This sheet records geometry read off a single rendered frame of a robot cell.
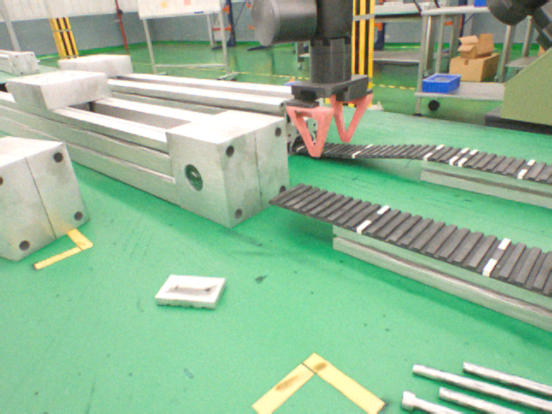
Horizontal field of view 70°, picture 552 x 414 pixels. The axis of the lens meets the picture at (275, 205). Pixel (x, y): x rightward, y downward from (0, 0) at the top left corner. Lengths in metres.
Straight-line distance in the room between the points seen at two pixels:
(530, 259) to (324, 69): 0.34
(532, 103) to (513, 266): 0.51
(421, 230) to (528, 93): 0.49
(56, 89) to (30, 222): 0.33
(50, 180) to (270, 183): 0.23
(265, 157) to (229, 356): 0.23
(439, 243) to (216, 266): 0.19
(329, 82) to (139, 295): 0.35
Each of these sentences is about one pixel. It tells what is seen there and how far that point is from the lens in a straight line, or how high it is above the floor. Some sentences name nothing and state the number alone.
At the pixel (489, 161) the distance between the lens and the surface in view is 0.51.
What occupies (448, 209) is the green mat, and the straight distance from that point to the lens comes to 0.46.
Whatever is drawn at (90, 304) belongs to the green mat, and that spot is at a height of 0.78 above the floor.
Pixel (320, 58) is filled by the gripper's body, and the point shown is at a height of 0.92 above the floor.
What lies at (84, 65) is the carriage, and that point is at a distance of 1.05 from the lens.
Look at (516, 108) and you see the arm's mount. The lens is 0.81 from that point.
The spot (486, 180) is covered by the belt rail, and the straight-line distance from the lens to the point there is 0.51.
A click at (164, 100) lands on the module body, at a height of 0.84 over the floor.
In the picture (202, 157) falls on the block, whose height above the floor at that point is 0.86.
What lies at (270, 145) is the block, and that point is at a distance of 0.44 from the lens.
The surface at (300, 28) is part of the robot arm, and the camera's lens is 0.51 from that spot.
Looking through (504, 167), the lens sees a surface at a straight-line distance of 0.49.
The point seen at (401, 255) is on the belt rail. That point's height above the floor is 0.80.
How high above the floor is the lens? 0.99
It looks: 27 degrees down
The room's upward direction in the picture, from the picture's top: 5 degrees counter-clockwise
